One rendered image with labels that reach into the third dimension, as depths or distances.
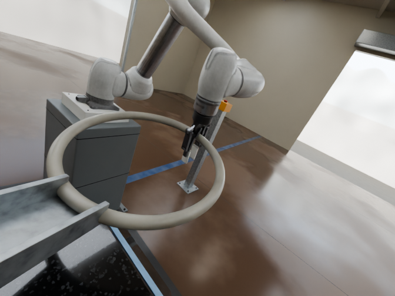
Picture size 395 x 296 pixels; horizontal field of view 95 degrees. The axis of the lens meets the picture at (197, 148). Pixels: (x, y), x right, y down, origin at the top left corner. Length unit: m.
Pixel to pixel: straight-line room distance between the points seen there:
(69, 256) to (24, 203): 0.17
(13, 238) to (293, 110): 6.45
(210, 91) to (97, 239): 0.52
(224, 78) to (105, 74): 0.77
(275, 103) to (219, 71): 6.05
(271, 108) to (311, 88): 1.20
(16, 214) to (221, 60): 0.57
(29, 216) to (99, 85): 0.89
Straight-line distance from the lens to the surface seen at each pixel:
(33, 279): 0.53
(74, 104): 1.24
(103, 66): 1.20
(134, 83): 1.25
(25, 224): 0.43
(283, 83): 6.65
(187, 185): 2.20
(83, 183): 1.33
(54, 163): 0.52
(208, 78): 0.60
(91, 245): 0.56
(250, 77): 0.70
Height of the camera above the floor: 1.29
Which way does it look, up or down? 23 degrees down
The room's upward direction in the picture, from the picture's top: 23 degrees clockwise
